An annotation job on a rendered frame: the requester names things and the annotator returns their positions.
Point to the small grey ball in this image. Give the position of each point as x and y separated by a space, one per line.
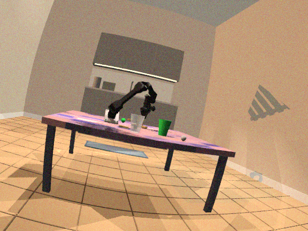
183 137

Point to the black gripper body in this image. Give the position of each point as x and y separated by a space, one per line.
145 106

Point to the clear plastic cup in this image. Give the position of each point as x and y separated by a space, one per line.
136 122

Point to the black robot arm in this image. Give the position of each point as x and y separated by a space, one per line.
116 106

